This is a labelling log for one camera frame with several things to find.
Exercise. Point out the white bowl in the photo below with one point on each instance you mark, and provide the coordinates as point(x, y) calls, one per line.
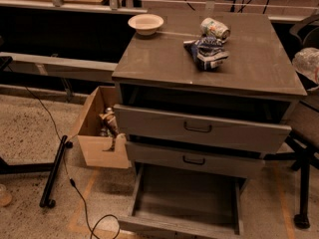
point(146, 24)

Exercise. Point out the round object on floor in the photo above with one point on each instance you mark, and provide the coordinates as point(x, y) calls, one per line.
point(5, 196)

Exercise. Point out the blue white chip bag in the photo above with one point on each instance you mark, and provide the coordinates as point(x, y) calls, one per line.
point(207, 52)

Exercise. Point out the items inside cardboard box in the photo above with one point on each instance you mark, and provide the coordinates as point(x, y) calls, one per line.
point(109, 126)

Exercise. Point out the grey metal bench rail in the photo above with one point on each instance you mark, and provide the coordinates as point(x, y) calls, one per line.
point(85, 70)

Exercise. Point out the black table leg base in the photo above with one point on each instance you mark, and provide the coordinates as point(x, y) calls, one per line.
point(51, 167)

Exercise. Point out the black chair base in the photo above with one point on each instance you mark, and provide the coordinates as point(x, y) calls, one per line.
point(303, 155)

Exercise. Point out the grey drawer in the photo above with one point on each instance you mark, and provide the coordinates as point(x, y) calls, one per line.
point(210, 131)
point(171, 203)
point(230, 163)

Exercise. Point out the cardboard box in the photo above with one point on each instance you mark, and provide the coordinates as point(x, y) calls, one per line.
point(98, 147)

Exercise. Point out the crushed soda can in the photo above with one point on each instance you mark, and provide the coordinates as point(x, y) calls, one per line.
point(212, 27)

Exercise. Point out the grey top drawer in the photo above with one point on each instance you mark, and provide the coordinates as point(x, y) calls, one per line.
point(210, 131)

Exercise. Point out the grey middle drawer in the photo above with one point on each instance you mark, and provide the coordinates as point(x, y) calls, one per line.
point(230, 163)

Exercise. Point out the grey drawer cabinet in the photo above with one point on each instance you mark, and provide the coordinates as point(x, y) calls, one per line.
point(256, 82)

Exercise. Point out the clear plastic water bottle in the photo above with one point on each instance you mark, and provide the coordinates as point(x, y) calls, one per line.
point(306, 63)

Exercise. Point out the grey bottom drawer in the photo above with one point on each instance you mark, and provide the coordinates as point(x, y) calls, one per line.
point(171, 203)

